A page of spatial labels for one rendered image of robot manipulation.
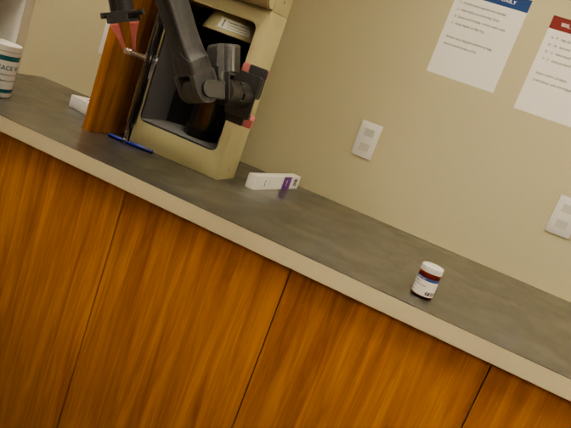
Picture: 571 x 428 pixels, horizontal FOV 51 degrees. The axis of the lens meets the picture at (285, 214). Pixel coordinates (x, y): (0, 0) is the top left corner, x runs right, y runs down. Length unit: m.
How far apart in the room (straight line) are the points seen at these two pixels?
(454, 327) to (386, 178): 0.82
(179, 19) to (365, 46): 0.88
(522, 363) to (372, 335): 0.29
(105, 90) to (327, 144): 0.72
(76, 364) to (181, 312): 0.36
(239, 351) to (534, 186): 1.01
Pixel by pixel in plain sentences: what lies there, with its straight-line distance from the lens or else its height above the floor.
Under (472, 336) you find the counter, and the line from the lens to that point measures 1.24.
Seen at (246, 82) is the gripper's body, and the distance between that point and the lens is 1.41.
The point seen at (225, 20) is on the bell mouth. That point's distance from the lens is 1.72.
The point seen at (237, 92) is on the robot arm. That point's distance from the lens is 1.32.
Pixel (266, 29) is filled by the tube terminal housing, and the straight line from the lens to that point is 1.64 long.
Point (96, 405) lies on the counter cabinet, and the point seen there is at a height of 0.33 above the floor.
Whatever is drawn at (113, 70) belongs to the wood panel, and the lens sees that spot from 1.78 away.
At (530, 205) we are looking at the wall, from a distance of 1.93.
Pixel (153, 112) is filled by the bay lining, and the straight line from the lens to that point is 1.83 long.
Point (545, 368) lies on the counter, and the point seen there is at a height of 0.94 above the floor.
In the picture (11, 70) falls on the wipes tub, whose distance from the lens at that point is 1.91.
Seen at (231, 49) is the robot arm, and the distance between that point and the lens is 1.32.
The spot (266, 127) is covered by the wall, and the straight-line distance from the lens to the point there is 2.07.
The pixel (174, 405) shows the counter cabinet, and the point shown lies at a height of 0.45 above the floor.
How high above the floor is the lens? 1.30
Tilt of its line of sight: 13 degrees down
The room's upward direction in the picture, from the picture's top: 20 degrees clockwise
